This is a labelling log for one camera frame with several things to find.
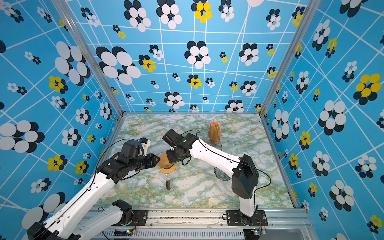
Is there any orange coffee filter pack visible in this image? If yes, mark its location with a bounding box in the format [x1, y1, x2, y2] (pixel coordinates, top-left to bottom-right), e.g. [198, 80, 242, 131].
[209, 122, 222, 143]

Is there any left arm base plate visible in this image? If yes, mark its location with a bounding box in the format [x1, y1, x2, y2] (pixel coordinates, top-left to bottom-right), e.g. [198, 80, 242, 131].
[118, 210, 149, 227]

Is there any grey glass dripper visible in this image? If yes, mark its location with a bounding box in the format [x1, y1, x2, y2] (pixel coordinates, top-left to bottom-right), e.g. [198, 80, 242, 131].
[214, 167, 231, 182]

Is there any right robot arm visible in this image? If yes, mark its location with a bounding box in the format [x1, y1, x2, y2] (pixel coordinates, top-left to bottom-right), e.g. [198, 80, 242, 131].
[163, 129, 268, 227]

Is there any grey glass pitcher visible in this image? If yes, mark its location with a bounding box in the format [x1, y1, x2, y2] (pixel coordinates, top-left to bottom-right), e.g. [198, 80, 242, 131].
[211, 142, 223, 151]

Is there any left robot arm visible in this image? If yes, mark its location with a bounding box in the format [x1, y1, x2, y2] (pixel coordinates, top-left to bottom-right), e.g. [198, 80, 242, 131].
[27, 138, 160, 240]

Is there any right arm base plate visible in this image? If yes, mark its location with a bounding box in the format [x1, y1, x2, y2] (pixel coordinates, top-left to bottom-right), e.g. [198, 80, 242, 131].
[225, 210, 269, 227]

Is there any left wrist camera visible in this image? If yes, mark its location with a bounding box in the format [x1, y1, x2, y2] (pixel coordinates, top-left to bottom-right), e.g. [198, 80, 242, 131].
[139, 138, 151, 157]

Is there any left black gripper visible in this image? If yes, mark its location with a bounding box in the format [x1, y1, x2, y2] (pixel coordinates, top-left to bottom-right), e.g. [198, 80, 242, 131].
[129, 152, 162, 172]

